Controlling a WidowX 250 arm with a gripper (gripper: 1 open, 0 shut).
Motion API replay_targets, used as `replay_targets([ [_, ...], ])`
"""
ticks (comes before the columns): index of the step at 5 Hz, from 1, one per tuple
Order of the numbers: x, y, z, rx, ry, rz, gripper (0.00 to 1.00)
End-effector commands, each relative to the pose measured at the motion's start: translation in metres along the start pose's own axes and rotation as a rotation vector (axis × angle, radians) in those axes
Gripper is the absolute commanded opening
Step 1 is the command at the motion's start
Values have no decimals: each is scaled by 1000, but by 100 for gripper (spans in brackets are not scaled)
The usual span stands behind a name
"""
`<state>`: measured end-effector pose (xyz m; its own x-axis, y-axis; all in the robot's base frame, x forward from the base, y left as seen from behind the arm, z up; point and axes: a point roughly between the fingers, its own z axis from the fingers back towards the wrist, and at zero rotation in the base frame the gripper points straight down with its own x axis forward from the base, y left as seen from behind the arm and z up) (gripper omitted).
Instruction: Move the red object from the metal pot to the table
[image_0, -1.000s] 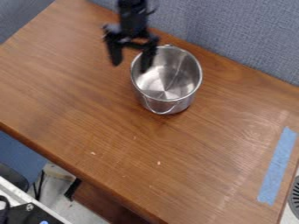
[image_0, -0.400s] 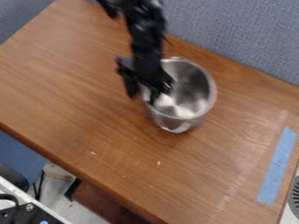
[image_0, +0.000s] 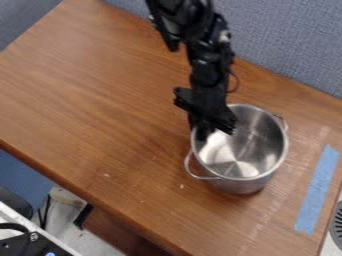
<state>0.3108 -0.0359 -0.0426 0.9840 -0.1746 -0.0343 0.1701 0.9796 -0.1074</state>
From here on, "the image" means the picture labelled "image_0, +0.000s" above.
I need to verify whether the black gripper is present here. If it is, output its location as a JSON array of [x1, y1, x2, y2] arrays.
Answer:
[[173, 60, 236, 142]]

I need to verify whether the stainless steel pot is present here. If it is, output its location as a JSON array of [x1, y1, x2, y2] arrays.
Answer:
[[183, 103, 290, 194]]

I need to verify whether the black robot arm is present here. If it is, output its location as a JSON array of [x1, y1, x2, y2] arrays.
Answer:
[[145, 0, 236, 141]]

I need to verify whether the blue tape strip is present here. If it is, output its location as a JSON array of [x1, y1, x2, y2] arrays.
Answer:
[[294, 145, 342, 235]]

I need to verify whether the dark fan grille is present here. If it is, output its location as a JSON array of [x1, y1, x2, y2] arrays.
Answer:
[[330, 201, 342, 251]]

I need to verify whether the black round chair base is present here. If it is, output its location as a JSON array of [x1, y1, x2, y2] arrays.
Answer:
[[0, 186, 33, 219]]

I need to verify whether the black device bottom left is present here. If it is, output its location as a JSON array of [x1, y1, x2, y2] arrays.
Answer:
[[0, 223, 73, 256]]

